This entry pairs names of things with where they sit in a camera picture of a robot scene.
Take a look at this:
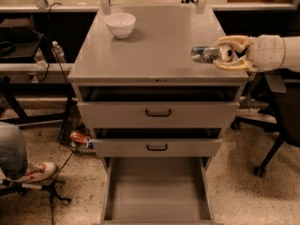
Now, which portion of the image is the white ceramic bowl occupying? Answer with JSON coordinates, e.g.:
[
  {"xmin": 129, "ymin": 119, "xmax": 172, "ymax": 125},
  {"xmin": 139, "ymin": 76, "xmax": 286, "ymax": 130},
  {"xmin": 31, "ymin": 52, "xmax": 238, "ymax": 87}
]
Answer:
[{"xmin": 105, "ymin": 12, "xmax": 136, "ymax": 38}]

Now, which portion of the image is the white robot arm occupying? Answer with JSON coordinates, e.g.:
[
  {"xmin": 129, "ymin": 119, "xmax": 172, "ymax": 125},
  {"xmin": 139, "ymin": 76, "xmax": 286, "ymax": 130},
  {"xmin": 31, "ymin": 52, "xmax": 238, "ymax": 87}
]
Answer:
[{"xmin": 213, "ymin": 35, "xmax": 300, "ymax": 72}]

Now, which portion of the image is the black chair base left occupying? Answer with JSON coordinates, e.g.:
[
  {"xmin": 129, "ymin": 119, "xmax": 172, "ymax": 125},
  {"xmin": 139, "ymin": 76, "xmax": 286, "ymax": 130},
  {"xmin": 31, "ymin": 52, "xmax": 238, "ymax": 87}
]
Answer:
[{"xmin": 0, "ymin": 179, "xmax": 71, "ymax": 203}]

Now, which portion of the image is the blue jeans leg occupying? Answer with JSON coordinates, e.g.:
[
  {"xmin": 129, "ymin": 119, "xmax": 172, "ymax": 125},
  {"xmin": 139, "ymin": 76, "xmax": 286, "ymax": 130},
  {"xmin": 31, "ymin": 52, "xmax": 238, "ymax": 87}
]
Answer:
[{"xmin": 0, "ymin": 122, "xmax": 28, "ymax": 180}]

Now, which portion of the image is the clear water bottle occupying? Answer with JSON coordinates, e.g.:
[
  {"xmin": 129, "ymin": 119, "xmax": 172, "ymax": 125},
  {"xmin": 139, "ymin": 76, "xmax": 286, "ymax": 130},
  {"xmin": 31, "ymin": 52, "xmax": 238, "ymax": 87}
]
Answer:
[
  {"xmin": 52, "ymin": 41, "xmax": 67, "ymax": 64},
  {"xmin": 34, "ymin": 48, "xmax": 48, "ymax": 69}
]

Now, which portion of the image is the grey drawer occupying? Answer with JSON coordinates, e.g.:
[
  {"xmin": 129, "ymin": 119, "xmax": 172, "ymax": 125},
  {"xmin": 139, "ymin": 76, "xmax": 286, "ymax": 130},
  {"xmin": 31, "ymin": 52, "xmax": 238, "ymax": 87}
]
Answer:
[
  {"xmin": 78, "ymin": 86, "xmax": 238, "ymax": 128},
  {"xmin": 91, "ymin": 128, "xmax": 222, "ymax": 158},
  {"xmin": 101, "ymin": 157, "xmax": 216, "ymax": 225}
]

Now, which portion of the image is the grey metal drawer cabinet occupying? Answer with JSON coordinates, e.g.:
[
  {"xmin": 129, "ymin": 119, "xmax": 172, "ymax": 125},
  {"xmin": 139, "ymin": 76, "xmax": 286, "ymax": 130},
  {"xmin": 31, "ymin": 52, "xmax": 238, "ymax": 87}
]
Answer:
[{"xmin": 67, "ymin": 5, "xmax": 249, "ymax": 161}]

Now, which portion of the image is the silver redbull can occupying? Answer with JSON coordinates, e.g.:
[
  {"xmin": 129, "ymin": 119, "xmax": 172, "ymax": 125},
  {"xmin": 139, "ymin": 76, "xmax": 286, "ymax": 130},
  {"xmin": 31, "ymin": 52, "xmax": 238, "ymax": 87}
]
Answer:
[{"xmin": 191, "ymin": 45, "xmax": 233, "ymax": 63}]

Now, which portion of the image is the white and red sneaker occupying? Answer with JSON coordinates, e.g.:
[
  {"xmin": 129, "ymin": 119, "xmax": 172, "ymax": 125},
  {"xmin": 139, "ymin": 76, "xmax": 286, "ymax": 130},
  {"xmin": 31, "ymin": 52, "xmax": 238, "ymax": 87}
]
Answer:
[{"xmin": 18, "ymin": 162, "xmax": 57, "ymax": 183}]

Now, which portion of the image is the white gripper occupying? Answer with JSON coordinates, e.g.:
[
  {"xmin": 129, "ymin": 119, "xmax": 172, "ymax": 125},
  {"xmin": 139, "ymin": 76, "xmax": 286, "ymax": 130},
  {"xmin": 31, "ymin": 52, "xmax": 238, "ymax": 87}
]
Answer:
[{"xmin": 213, "ymin": 35, "xmax": 285, "ymax": 71}]

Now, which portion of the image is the black office chair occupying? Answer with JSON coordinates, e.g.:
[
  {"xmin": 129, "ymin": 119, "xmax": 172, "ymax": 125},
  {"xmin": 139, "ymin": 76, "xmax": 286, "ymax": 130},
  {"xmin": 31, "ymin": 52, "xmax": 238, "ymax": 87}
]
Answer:
[{"xmin": 231, "ymin": 69, "xmax": 300, "ymax": 177}]

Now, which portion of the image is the black power cable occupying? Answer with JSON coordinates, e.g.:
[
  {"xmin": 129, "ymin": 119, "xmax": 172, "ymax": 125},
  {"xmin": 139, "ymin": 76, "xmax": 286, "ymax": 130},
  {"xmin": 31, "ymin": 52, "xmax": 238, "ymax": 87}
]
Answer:
[{"xmin": 31, "ymin": 2, "xmax": 76, "ymax": 225}]

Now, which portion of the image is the bottom grey drawer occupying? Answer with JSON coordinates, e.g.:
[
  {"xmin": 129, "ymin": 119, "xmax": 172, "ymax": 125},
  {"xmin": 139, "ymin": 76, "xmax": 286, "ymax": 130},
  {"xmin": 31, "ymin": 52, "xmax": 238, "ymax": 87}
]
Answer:
[{"xmin": 101, "ymin": 157, "xmax": 216, "ymax": 225}]

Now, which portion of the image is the top grey drawer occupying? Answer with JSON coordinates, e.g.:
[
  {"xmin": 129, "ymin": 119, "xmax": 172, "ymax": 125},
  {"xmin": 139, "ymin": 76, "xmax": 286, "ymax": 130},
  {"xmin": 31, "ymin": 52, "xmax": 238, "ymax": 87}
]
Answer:
[{"xmin": 78, "ymin": 86, "xmax": 238, "ymax": 128}]

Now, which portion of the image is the orange plastic bottle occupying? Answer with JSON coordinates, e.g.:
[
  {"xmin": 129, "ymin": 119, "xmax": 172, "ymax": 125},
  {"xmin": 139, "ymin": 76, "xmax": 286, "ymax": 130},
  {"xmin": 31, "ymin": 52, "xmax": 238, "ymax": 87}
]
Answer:
[{"xmin": 70, "ymin": 130, "xmax": 93, "ymax": 148}]

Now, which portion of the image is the middle grey drawer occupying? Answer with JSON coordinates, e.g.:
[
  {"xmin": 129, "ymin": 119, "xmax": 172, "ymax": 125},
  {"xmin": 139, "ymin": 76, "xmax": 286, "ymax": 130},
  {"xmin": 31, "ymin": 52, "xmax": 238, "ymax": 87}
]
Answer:
[{"xmin": 91, "ymin": 128, "xmax": 222, "ymax": 158}]

